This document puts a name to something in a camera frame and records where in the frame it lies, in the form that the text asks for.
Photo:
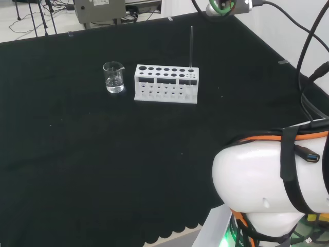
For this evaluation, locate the clear glass rod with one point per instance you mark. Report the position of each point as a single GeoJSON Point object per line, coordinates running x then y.
{"type": "Point", "coordinates": [191, 46]}

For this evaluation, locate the white test tube rack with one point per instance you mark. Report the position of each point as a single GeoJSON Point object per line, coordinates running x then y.
{"type": "Point", "coordinates": [167, 99]}

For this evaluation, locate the small glass beaker with water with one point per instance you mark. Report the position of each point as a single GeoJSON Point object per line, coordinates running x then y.
{"type": "Point", "coordinates": [114, 82]}

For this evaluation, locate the black table cloth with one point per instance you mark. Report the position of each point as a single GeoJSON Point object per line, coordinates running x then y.
{"type": "Point", "coordinates": [102, 154]}

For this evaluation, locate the grey metal cabinet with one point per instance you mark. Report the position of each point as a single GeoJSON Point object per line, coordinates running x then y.
{"type": "Point", "coordinates": [100, 10]}

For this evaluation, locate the black tripod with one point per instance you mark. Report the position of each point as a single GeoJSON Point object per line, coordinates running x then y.
{"type": "Point", "coordinates": [33, 18]}

